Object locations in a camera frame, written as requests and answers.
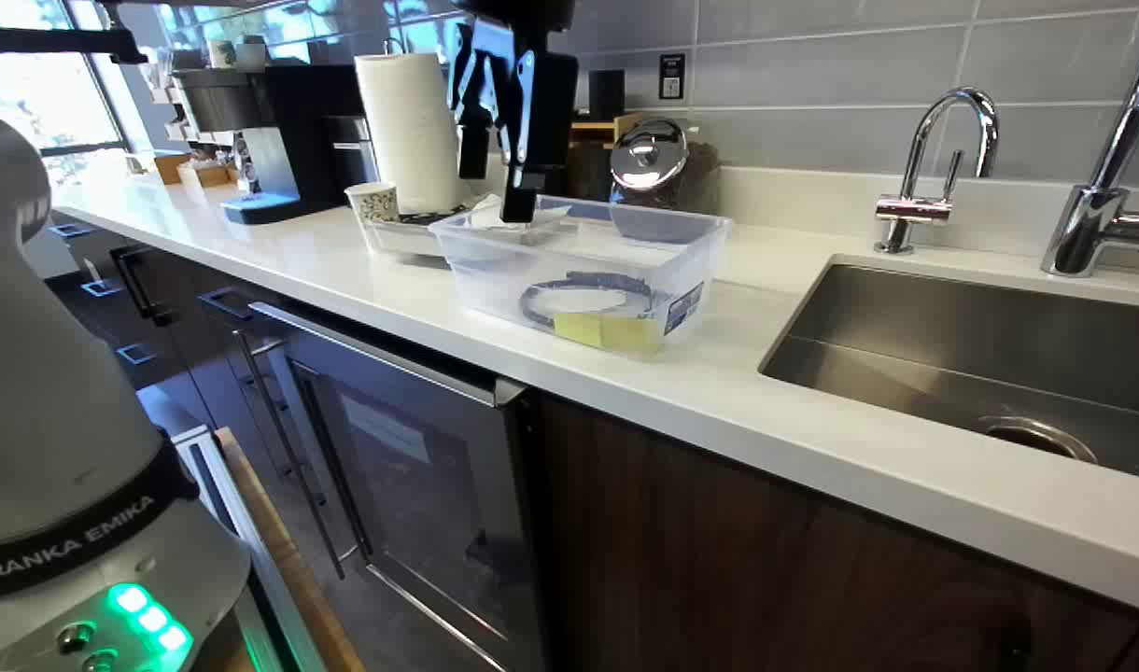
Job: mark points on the yellow plastic strip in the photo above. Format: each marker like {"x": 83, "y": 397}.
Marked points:
{"x": 607, "y": 329}

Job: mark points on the wooden organizer box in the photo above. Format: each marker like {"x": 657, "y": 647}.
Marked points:
{"x": 588, "y": 156}

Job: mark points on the black cylindrical canister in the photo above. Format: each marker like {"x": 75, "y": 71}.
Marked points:
{"x": 607, "y": 90}

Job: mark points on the crumpled white paper towel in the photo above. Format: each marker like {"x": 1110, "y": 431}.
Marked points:
{"x": 486, "y": 217}

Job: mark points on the clear plastic tote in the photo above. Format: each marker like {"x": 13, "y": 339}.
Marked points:
{"x": 619, "y": 249}

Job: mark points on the dark wooden cabinet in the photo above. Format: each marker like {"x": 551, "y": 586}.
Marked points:
{"x": 741, "y": 562}

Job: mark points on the grey metal tray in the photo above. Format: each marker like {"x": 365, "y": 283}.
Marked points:
{"x": 965, "y": 349}

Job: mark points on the white paper towel roll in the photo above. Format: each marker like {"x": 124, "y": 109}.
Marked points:
{"x": 405, "y": 131}

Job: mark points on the small black wall outlet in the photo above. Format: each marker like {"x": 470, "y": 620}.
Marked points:
{"x": 675, "y": 77}

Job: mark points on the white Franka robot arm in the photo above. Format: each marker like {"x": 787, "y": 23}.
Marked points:
{"x": 57, "y": 413}

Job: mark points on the large chrome faucet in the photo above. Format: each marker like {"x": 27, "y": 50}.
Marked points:
{"x": 1110, "y": 188}

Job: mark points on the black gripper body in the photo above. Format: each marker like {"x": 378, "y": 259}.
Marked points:
{"x": 547, "y": 106}

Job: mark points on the small chrome faucet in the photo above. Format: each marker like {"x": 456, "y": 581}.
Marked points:
{"x": 932, "y": 152}

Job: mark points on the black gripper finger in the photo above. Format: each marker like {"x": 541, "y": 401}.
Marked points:
{"x": 520, "y": 194}

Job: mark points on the black coffee machine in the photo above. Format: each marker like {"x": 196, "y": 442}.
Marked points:
{"x": 283, "y": 126}

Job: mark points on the black horizontal mount bar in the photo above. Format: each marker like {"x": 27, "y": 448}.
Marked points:
{"x": 57, "y": 43}

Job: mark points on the undercounter glass door fridge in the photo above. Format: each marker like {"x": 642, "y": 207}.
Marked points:
{"x": 405, "y": 473}

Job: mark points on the wooden stick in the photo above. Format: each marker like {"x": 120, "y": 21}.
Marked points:
{"x": 289, "y": 562}

